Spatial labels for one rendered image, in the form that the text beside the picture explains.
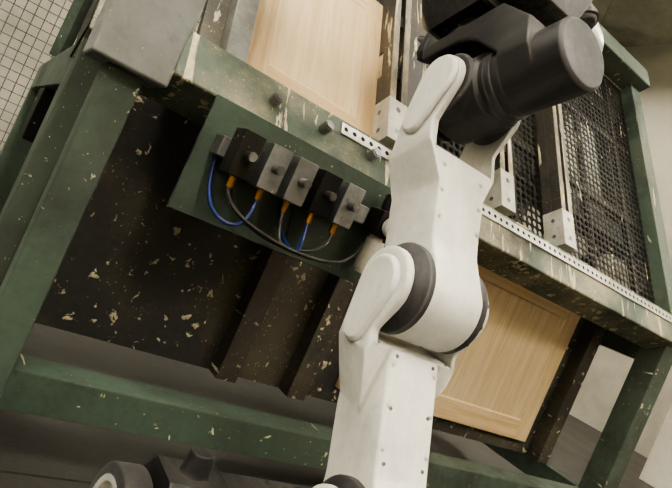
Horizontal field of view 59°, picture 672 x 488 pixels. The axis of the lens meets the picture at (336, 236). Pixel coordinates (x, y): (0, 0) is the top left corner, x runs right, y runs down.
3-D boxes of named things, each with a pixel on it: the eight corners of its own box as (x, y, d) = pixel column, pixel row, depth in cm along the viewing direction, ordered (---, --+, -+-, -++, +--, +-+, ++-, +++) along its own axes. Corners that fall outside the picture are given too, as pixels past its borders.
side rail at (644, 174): (641, 319, 227) (671, 313, 219) (607, 95, 278) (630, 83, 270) (652, 325, 231) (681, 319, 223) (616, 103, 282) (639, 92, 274)
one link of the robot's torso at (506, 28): (607, 107, 87) (611, 11, 93) (555, 63, 80) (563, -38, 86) (460, 159, 109) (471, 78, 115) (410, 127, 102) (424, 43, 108)
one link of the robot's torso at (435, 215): (486, 363, 90) (543, 93, 101) (403, 331, 81) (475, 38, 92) (417, 351, 103) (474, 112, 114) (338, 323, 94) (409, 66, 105)
